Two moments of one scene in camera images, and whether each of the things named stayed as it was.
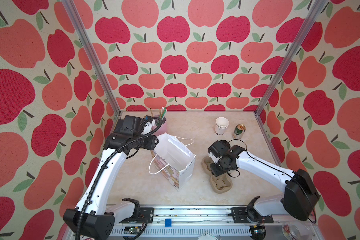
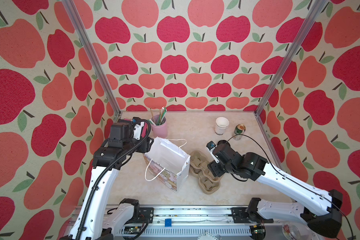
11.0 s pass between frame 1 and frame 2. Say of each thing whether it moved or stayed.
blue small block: stayed
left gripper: stayed
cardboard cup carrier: moved
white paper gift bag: moved
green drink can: stayed
